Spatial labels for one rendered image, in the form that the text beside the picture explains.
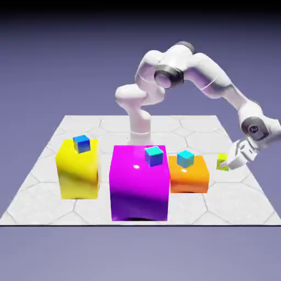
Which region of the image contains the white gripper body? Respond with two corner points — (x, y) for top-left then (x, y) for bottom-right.
(226, 140), (258, 170)

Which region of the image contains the small lime green cube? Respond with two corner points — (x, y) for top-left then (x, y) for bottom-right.
(216, 153), (229, 172)

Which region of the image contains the small cyan and blue cube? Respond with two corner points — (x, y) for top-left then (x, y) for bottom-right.
(144, 146), (164, 167)

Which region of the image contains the large orange box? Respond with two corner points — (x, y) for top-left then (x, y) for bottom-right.
(168, 155), (210, 194)

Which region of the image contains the large magenta box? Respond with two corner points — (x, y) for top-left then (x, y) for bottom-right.
(109, 145), (170, 222)

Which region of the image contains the large yellow box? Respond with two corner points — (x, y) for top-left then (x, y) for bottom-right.
(55, 138), (100, 200)

